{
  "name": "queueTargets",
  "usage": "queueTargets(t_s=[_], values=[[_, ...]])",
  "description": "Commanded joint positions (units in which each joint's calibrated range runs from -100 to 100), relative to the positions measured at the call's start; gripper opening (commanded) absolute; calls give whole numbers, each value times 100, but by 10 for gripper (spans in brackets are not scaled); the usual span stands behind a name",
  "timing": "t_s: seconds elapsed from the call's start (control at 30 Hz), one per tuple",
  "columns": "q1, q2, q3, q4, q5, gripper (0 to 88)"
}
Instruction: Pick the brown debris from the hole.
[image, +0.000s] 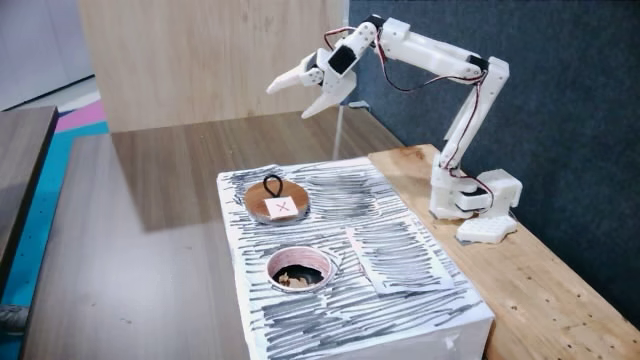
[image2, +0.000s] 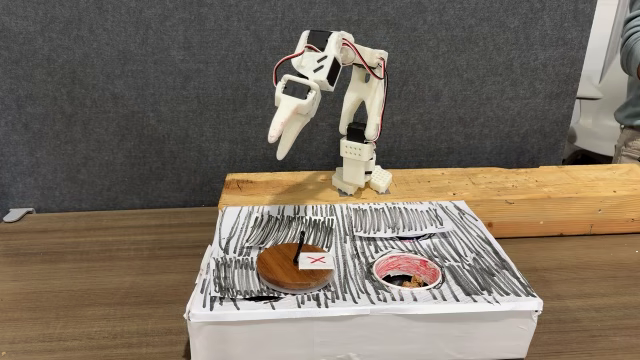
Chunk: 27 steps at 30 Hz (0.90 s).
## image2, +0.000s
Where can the long wooden beam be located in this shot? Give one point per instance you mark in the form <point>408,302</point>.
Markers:
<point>525,200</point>

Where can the white panel object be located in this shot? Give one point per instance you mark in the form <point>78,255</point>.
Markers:
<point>595,120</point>

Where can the scribbled paper sheet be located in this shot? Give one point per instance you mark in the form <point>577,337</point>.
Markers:
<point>400,220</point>

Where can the white box with black scribbles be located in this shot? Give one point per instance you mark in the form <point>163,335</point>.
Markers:
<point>350,320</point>

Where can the brown debris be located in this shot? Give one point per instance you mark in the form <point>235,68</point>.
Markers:
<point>413,282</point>

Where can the round wooden lid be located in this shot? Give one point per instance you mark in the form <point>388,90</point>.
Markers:
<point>280,270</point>

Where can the person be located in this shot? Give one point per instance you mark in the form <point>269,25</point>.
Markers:
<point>629,75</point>

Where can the white tag with red cross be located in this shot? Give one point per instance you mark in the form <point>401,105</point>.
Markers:
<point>316,260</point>

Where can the grey partition foot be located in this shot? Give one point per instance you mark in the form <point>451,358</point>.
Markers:
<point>17,214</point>

